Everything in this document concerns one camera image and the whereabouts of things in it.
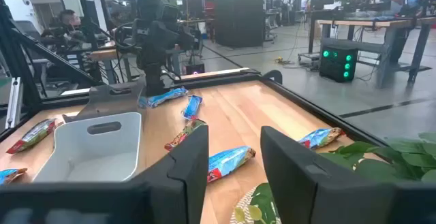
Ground blue granola bar orange end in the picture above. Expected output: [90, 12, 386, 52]
[0, 167, 29, 186]

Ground wooden workbench black legs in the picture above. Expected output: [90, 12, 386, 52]
[308, 11, 436, 89]

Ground white plastic bin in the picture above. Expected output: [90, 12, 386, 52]
[32, 111, 143, 184]

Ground green leafy plant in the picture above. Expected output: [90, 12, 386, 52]
[234, 131, 436, 224]

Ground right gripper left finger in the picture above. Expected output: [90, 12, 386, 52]
[131, 125, 210, 224]

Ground tall black cabinet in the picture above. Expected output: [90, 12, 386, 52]
[213, 0, 267, 48]

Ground wooden desk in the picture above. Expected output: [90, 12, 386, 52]
[87, 45, 136, 85]

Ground red yellow granola bar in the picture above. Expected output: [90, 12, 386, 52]
[163, 117, 207, 152]

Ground black computer tower green lights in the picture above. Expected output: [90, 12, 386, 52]
[318, 44, 359, 84]

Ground small black computer box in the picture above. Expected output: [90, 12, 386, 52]
[183, 62, 206, 76]

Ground yellow floor cable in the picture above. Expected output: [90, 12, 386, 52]
[273, 56, 294, 66]

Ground silver aluminium bracket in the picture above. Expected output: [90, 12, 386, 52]
[5, 76, 24, 130]

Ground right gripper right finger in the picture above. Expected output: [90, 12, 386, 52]
[260, 126, 392, 224]

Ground black table frame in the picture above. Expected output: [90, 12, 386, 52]
[0, 0, 391, 146]

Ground small blue crispy treat bar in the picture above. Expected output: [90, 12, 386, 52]
[138, 86, 189, 110]
[181, 94, 204, 121]

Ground round woven mat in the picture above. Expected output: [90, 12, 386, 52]
[230, 185, 284, 224]

